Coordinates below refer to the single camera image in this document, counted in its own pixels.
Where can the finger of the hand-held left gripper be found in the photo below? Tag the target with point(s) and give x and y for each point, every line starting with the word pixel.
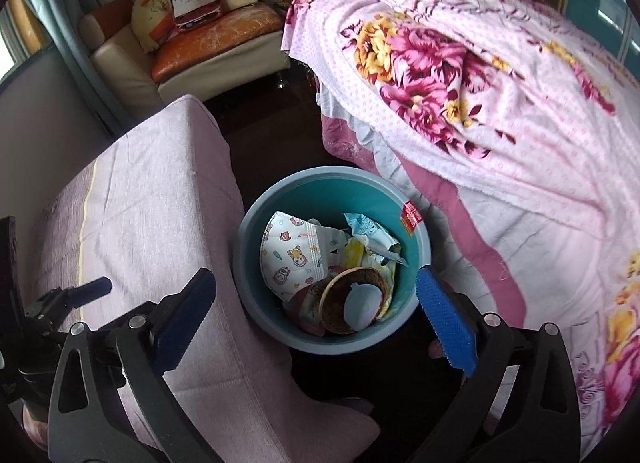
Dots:
pixel 95 289

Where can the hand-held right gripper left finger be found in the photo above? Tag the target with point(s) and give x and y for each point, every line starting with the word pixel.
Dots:
pixel 190 313

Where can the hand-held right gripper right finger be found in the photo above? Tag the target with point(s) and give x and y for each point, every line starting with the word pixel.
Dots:
pixel 445 318

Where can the white round lid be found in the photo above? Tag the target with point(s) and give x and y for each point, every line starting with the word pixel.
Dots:
pixel 362 305

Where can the pale blue wrapper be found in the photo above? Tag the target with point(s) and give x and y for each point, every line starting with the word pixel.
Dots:
pixel 372 235

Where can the brown paper bowl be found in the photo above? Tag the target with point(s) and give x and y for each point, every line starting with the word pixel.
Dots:
pixel 334 310

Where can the yellow cake wrapper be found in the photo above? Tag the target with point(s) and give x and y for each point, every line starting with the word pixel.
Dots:
pixel 352 253

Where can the cartoon print face mask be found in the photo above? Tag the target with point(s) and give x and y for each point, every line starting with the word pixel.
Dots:
pixel 290 253

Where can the teal trash bin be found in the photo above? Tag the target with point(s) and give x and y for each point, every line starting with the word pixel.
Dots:
pixel 380 198

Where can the cream sofa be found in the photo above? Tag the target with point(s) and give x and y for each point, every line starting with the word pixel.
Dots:
pixel 125 70

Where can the grey-blue curtain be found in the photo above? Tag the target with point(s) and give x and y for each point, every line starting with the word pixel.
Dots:
pixel 65 43

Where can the pink floral blanket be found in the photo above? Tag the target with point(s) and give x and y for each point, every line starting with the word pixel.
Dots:
pixel 450 68

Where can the orange back cushion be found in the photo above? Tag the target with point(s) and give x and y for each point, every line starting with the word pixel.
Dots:
pixel 112 15

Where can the orange seat cushion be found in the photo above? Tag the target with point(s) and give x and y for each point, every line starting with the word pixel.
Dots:
pixel 215 38

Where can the yellow pillow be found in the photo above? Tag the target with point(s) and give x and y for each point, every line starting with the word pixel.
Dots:
pixel 150 18

